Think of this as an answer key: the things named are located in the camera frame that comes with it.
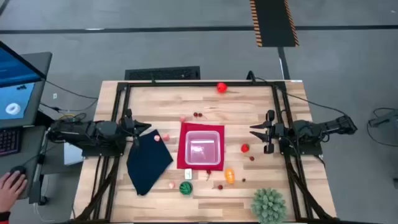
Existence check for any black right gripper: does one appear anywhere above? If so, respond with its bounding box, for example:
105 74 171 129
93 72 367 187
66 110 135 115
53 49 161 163
249 110 286 155

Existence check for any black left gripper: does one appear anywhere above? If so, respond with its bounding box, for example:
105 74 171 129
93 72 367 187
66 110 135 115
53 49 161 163
119 108 152 147

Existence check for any orange toy pepper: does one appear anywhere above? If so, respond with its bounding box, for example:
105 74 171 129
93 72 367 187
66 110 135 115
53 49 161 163
224 168 236 185

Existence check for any green toy watermelon ball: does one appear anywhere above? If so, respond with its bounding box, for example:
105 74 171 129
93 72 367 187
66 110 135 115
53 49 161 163
178 181 194 196

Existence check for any clear plastic tupperware container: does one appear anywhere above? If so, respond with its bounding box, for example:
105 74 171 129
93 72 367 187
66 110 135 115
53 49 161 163
184 130 221 166

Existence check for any navy blue cloth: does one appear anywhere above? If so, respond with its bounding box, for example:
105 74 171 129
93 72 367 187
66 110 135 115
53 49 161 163
126 129 174 197

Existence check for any red cloth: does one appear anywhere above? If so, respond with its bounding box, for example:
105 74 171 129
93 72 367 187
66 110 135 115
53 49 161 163
176 122 226 172

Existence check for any black floor grille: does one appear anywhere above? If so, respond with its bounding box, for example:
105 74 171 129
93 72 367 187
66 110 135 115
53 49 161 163
124 65 201 81

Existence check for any white cabinet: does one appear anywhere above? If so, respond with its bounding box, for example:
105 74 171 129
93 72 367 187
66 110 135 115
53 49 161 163
63 142 85 166

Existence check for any green artificial succulent plant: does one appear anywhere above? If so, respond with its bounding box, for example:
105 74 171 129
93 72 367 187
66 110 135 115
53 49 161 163
250 187 287 224

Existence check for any black orange-striped floor mat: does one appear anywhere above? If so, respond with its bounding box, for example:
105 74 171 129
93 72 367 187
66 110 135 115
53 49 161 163
249 0 300 48

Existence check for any grey desk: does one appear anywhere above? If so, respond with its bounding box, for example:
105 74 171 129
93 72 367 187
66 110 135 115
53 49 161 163
0 124 47 200

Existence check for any computer monitor blue screen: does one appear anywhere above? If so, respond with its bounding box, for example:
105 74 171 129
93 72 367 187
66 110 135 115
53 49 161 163
0 40 53 130

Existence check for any black computer mouse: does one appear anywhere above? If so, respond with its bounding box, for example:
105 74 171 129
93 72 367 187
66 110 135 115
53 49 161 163
9 165 28 178

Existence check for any black keyboard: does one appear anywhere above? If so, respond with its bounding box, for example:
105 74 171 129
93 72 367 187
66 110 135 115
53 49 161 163
0 126 22 157

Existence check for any person's hand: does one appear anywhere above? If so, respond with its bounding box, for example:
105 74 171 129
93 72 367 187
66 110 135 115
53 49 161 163
0 170 28 214

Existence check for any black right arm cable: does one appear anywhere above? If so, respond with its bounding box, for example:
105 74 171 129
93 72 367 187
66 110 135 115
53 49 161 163
253 77 348 118

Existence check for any black aluminium table frame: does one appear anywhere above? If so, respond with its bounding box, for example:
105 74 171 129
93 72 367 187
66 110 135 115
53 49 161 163
73 79 340 224

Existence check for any black monitor cable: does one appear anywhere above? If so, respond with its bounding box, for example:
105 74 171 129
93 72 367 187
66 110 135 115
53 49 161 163
45 80 99 101

